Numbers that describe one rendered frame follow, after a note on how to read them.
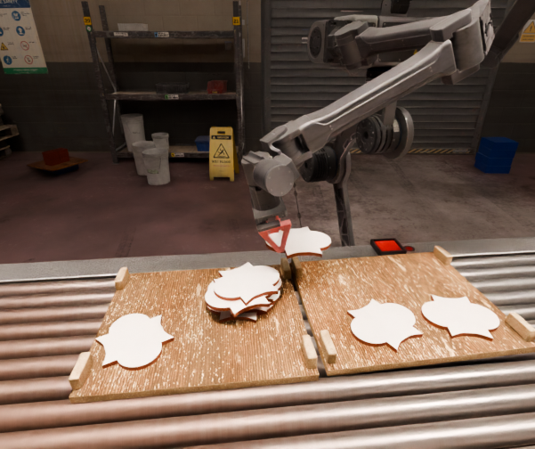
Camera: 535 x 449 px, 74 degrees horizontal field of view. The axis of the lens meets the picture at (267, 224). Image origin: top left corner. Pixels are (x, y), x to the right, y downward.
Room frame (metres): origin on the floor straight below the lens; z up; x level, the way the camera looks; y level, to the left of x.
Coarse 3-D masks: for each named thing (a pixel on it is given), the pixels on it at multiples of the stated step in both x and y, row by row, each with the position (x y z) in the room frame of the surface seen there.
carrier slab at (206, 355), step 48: (144, 288) 0.67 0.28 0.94; (192, 288) 0.67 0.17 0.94; (288, 288) 0.67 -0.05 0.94; (96, 336) 0.52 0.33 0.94; (192, 336) 0.52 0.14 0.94; (240, 336) 0.52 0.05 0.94; (288, 336) 0.52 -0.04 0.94; (96, 384) 0.41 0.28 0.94; (144, 384) 0.41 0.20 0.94; (192, 384) 0.41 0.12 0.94; (240, 384) 0.42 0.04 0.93
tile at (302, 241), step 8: (280, 232) 0.73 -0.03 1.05; (296, 232) 0.73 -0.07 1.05; (304, 232) 0.73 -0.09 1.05; (312, 232) 0.73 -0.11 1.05; (280, 240) 0.69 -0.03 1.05; (288, 240) 0.69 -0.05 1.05; (296, 240) 0.69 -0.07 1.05; (304, 240) 0.70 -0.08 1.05; (312, 240) 0.70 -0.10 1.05; (320, 240) 0.70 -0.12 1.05; (328, 240) 0.70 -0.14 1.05; (272, 248) 0.66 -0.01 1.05; (288, 248) 0.66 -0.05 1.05; (296, 248) 0.66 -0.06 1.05; (304, 248) 0.66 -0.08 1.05; (312, 248) 0.66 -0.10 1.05; (320, 248) 0.66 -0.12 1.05; (288, 256) 0.63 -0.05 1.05; (296, 256) 0.64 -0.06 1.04; (320, 256) 0.64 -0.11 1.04
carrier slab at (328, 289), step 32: (384, 256) 0.82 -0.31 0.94; (416, 256) 0.82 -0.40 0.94; (320, 288) 0.67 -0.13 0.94; (352, 288) 0.67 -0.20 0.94; (384, 288) 0.67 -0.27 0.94; (416, 288) 0.67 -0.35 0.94; (448, 288) 0.67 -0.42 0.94; (320, 320) 0.57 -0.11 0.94; (352, 320) 0.57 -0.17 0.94; (416, 320) 0.57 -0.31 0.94; (320, 352) 0.48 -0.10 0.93; (352, 352) 0.48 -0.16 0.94; (384, 352) 0.48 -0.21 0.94; (416, 352) 0.48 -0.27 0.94; (448, 352) 0.48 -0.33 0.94; (480, 352) 0.48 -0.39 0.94; (512, 352) 0.49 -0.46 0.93
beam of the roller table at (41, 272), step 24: (480, 240) 0.94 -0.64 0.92; (504, 240) 0.94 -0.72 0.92; (528, 240) 0.94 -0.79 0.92; (24, 264) 0.81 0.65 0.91; (48, 264) 0.81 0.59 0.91; (72, 264) 0.81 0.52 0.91; (96, 264) 0.81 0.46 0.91; (120, 264) 0.81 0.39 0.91; (144, 264) 0.81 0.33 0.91; (168, 264) 0.81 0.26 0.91; (192, 264) 0.81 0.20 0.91; (216, 264) 0.81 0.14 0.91; (240, 264) 0.81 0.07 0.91; (264, 264) 0.81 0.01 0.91
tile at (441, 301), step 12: (432, 300) 0.63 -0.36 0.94; (444, 300) 0.62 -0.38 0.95; (456, 300) 0.62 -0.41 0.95; (468, 300) 0.62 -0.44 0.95; (432, 312) 0.58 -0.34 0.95; (444, 312) 0.58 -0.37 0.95; (456, 312) 0.58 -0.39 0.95; (468, 312) 0.58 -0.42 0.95; (480, 312) 0.58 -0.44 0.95; (492, 312) 0.58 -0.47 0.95; (432, 324) 0.55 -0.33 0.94; (444, 324) 0.54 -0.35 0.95; (456, 324) 0.54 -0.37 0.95; (468, 324) 0.54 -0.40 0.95; (480, 324) 0.54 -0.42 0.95; (492, 324) 0.54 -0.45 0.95; (456, 336) 0.52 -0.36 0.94; (468, 336) 0.52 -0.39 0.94; (480, 336) 0.52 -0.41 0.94
